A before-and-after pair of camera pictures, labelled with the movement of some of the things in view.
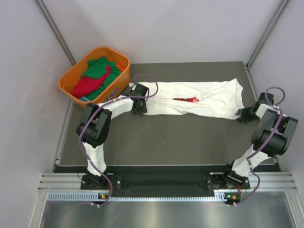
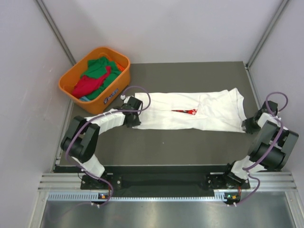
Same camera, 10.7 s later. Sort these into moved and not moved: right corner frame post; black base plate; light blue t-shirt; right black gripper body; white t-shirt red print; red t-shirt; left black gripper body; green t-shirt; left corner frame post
Moved: right black gripper body; white t-shirt red print; left black gripper body
Not moved: red t-shirt; light blue t-shirt; left corner frame post; black base plate; green t-shirt; right corner frame post
